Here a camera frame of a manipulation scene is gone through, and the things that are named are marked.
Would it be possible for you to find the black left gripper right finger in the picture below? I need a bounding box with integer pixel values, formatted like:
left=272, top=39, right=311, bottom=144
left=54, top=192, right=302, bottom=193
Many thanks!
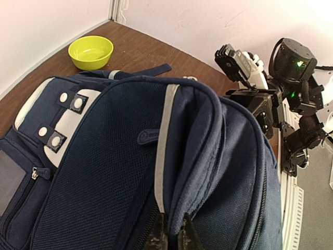
left=170, top=213, right=204, bottom=249

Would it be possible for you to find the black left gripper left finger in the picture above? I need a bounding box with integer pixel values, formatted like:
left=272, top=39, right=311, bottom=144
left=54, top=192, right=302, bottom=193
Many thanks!
left=142, top=212, right=168, bottom=250

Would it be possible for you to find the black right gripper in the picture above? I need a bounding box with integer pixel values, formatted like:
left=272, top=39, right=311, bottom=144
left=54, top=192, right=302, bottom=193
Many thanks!
left=224, top=89, right=284, bottom=138

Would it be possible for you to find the navy blue student backpack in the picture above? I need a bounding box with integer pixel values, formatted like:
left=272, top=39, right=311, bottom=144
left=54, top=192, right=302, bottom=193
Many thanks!
left=1, top=71, right=283, bottom=249

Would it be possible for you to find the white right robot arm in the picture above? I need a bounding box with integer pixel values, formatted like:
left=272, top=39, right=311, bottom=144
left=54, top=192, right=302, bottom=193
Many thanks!
left=215, top=38, right=332, bottom=177

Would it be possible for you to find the lime green bowl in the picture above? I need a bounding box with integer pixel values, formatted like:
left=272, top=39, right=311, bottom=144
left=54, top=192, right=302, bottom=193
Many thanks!
left=68, top=35, right=114, bottom=71

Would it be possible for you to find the front aluminium rail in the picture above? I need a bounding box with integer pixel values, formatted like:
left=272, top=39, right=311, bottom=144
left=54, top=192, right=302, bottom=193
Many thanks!
left=278, top=124, right=333, bottom=250

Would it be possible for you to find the left aluminium frame post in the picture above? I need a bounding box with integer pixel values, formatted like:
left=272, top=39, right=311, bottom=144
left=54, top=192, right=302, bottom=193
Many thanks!
left=108, top=0, right=129, bottom=24

